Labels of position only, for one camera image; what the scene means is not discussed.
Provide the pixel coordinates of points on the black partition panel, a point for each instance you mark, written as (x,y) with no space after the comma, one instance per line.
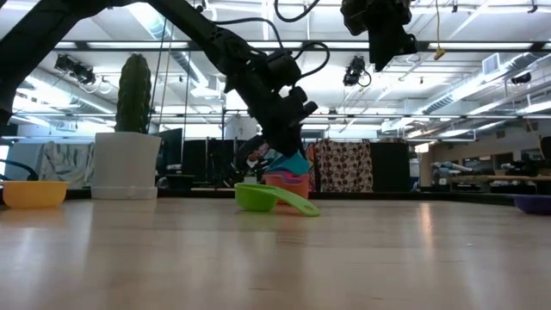
(389,165)
(198,159)

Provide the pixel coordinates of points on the orange measuring cup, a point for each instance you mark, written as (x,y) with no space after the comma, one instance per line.
(292,185)

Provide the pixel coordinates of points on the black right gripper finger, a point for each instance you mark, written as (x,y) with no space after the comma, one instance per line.
(391,47)

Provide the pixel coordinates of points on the small purple measuring cup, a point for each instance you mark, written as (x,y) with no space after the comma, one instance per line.
(534,204)

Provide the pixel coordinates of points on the black ceiling lamp cluster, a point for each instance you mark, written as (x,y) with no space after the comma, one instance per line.
(75,69)

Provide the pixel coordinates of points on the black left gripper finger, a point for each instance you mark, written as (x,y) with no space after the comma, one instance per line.
(288,147)

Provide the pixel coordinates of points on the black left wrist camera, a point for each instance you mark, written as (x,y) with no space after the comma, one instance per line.
(282,66)

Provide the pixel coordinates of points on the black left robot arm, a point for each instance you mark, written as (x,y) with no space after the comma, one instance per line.
(43,26)

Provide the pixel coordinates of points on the yellow hanging hook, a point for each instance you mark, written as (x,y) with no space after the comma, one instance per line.
(439,53)

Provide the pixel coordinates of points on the person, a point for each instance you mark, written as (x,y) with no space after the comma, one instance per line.
(258,158)

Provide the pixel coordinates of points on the teal measuring cup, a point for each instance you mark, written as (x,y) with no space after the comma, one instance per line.
(292,165)

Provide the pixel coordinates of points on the brown dotted cloth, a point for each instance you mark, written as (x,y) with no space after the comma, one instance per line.
(344,165)

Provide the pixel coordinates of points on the grey patterned cloth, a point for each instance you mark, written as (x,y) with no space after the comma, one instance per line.
(64,165)

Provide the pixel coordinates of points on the black monitor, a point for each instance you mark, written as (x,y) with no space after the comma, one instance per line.
(172,146)

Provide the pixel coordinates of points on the white air vent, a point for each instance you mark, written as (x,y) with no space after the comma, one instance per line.
(490,64)

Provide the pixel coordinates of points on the green cactus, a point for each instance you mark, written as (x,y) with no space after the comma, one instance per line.
(133,92)

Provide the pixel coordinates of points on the black aluminium table frame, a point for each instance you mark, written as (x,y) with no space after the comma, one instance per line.
(379,196)

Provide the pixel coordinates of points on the black ceiling spotlight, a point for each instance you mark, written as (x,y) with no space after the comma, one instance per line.
(355,71)

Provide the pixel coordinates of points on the red measuring cup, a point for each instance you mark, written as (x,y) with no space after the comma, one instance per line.
(275,175)

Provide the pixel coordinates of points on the wooden workbench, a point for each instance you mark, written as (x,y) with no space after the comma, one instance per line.
(473,150)

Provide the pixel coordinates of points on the colourful patchwork cloth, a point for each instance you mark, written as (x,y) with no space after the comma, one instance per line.
(312,181)

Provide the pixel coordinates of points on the green measuring cup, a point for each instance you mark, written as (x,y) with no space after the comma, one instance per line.
(254,198)

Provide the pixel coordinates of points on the yellow measuring cup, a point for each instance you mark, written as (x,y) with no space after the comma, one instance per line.
(34,194)

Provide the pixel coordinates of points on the white plant pot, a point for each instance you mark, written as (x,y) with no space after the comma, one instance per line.
(125,163)

